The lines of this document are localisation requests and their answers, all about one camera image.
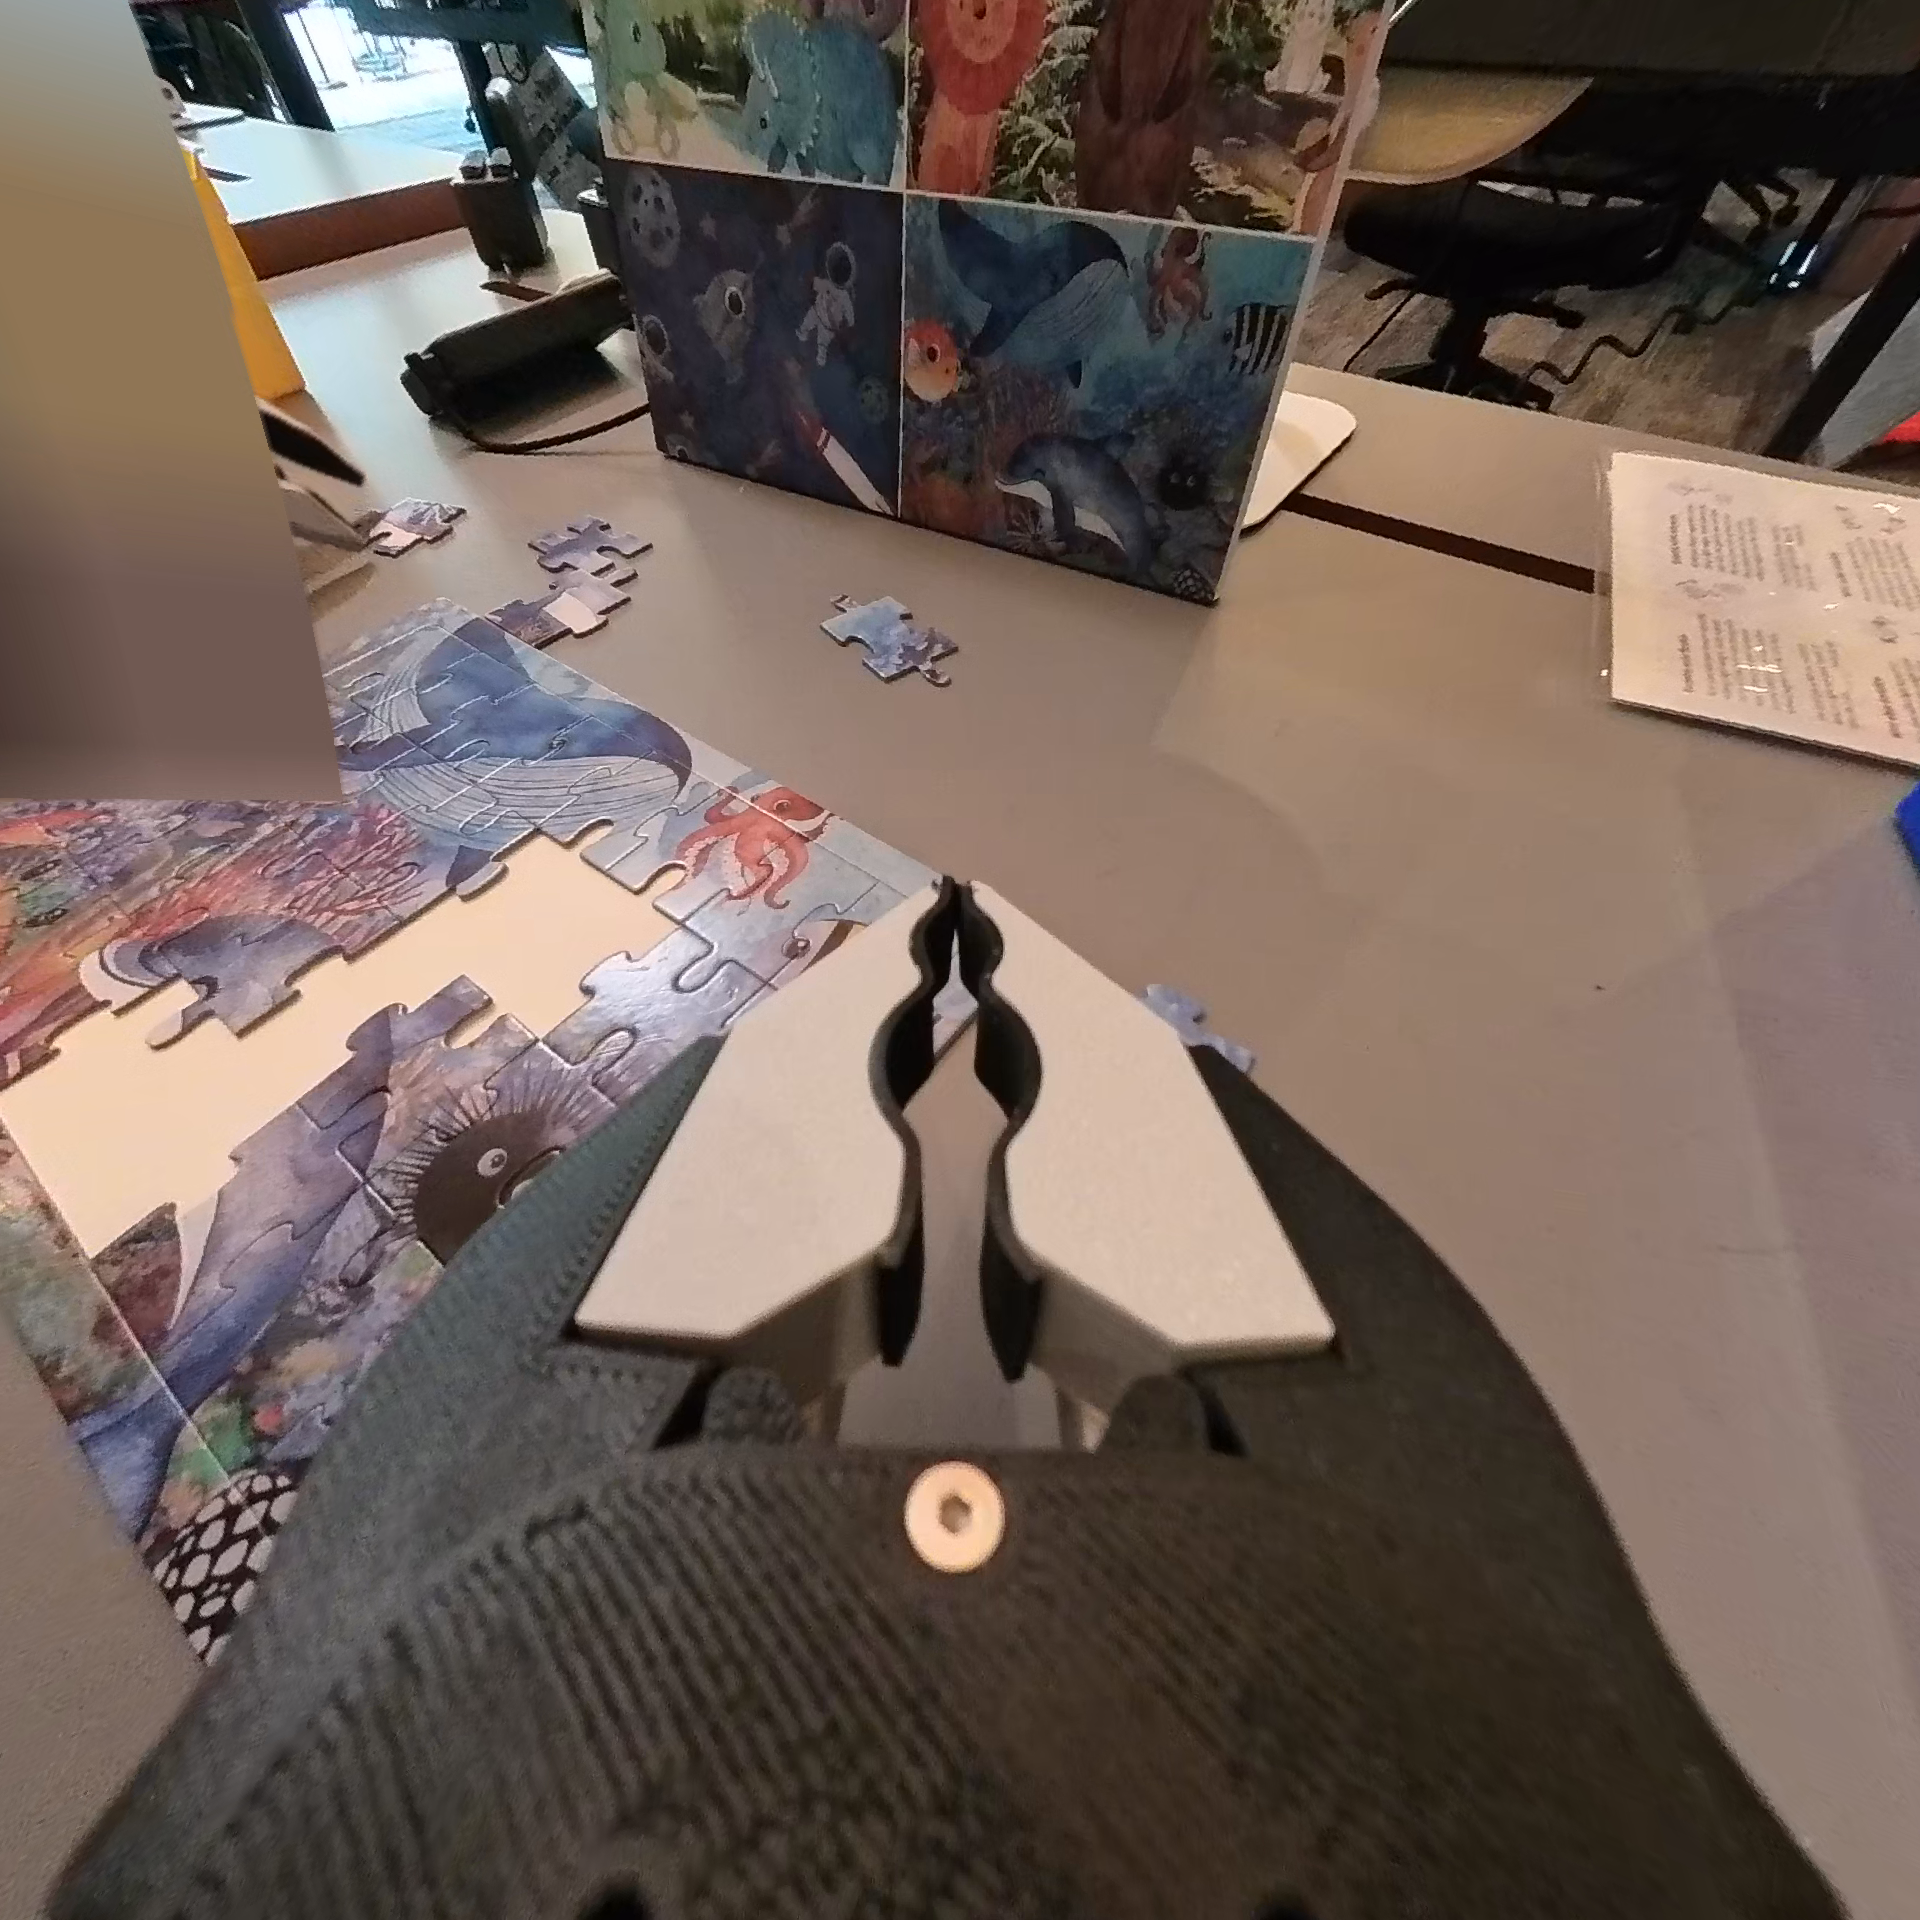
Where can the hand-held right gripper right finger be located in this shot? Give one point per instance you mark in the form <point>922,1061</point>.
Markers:
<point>1155,1186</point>

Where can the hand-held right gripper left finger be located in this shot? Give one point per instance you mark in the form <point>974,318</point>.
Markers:
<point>765,1171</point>

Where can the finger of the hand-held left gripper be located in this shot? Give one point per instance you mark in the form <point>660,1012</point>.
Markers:
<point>309,450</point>
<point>324,522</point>

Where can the blue lilac puzzle piece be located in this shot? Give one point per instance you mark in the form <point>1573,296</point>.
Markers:
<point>1201,1025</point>

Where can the assembled sea jigsaw puzzle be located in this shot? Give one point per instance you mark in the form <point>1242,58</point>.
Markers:
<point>494,720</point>

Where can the white purple leaf puzzle piece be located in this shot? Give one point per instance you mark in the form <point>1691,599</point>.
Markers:
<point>420,522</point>

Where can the yellow object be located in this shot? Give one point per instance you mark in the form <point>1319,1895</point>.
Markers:
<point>261,331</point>

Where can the black handheld device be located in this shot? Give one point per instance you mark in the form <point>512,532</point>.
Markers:
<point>512,343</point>

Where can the striped white purple puzzle piece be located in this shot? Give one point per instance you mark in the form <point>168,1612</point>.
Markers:
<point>564,609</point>

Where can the purple blue puzzle piece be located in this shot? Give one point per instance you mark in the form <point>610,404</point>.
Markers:
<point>589,545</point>

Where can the wooden edged side table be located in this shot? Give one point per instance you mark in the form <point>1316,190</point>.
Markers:
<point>345,181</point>

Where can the black battery charger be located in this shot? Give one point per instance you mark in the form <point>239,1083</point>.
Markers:
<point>504,209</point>

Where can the blue white puzzle piece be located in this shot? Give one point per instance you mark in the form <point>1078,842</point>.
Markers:
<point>888,638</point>

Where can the illustrated puzzle box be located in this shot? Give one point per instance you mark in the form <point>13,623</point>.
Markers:
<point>1048,376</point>

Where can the white monitor stand base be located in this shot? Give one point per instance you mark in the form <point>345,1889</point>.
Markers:
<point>1297,450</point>

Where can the instruction sheet in plastic sleeve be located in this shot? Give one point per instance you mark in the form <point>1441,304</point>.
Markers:
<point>1756,615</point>

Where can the blue plastic bin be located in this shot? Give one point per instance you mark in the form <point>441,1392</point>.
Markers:
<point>1907,832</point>

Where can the black office chair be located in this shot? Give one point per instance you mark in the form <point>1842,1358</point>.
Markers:
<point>1441,239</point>

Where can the red object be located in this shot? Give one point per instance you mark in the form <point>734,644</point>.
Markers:
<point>1891,429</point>

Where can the beige chair seat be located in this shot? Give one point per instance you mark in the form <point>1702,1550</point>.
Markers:
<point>1472,129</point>

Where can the black metal table leg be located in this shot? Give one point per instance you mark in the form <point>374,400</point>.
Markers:
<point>1851,325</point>

